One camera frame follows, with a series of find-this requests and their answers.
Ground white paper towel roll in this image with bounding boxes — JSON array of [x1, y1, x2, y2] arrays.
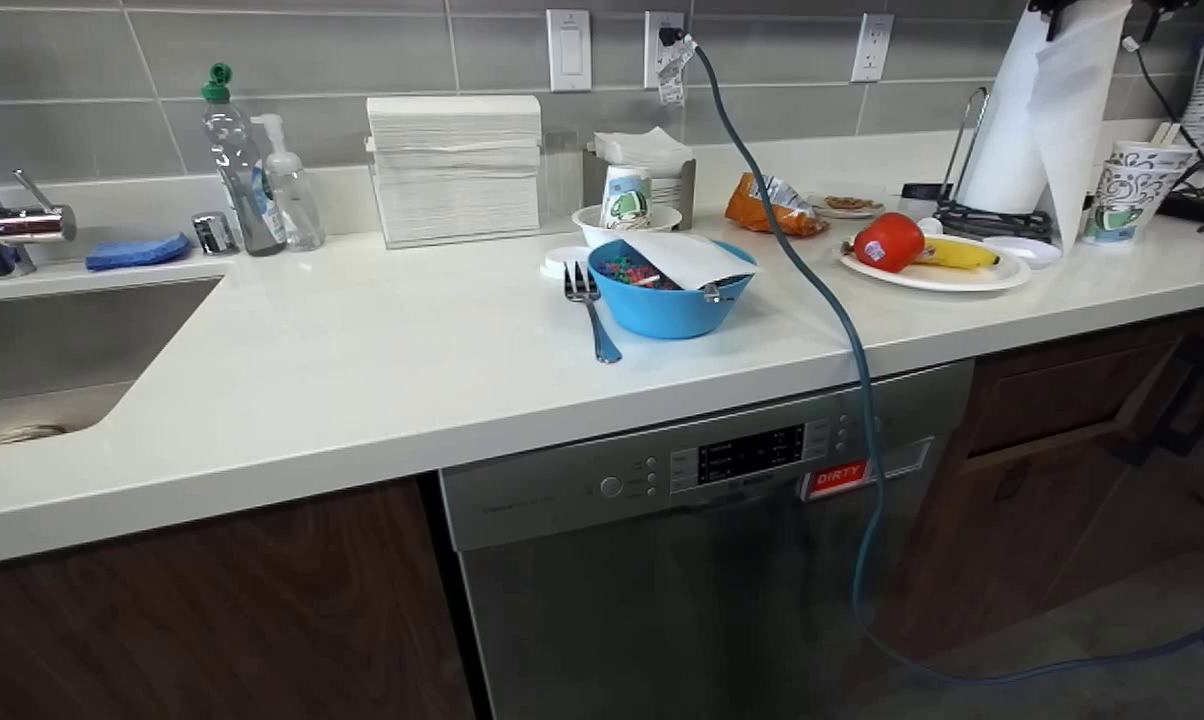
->
[[950, 0, 1135, 251]]

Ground blue bowl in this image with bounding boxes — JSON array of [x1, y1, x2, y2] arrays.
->
[[582, 236, 760, 343]]

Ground silver fork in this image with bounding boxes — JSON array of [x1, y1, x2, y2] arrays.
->
[[558, 256, 622, 367]]

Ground colourful snack packets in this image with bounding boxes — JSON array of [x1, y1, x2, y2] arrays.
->
[[594, 251, 676, 294]]

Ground white paper card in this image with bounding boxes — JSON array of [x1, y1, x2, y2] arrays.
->
[[617, 227, 760, 296]]

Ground white paper cup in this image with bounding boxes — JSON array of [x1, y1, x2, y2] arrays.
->
[[567, 200, 686, 251]]

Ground paper cup with coffee print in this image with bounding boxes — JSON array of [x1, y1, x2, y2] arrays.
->
[[598, 163, 655, 227]]

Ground white napkin bundle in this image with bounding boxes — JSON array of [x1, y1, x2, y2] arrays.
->
[[587, 123, 695, 178]]

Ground orange snack bag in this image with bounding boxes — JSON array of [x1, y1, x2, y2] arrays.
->
[[719, 173, 832, 245]]

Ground stainless steel dishwasher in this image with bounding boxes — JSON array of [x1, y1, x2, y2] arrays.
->
[[435, 356, 974, 720]]

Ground red bell pepper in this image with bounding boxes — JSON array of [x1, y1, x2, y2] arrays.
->
[[847, 212, 926, 278]]

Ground clear bottle with white pump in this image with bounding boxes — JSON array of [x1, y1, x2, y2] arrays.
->
[[252, 112, 328, 256]]

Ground white round plate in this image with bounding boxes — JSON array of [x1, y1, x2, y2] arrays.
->
[[835, 234, 1036, 296]]

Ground yellow banana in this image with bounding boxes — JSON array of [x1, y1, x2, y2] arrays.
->
[[917, 234, 1002, 278]]

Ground clear bottle with green cap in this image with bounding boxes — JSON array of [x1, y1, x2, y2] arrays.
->
[[196, 60, 289, 260]]

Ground small chrome sink fitting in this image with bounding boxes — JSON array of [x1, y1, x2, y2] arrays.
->
[[190, 207, 234, 260]]

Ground dark wood cabinet drawers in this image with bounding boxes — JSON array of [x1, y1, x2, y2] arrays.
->
[[874, 303, 1204, 671]]

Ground blue sponge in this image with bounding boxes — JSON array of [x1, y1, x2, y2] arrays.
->
[[82, 234, 201, 278]]

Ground dark wood cabinet door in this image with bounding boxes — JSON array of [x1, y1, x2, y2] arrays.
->
[[0, 477, 475, 720]]

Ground sink basin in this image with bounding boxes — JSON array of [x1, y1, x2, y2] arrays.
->
[[0, 273, 224, 456]]

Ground printed paper cup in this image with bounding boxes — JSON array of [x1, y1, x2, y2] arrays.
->
[[1081, 138, 1198, 251]]

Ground black stand base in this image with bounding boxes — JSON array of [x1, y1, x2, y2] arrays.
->
[[1153, 186, 1204, 234]]

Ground blue cable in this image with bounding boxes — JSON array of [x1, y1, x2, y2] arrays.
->
[[655, 21, 1204, 698]]

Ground white wall outlet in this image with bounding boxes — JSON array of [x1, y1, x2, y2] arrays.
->
[[539, 8, 594, 97], [847, 11, 896, 90], [639, 8, 692, 93]]

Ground black wire paper towel holder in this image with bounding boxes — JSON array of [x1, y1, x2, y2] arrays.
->
[[934, 84, 1060, 248]]

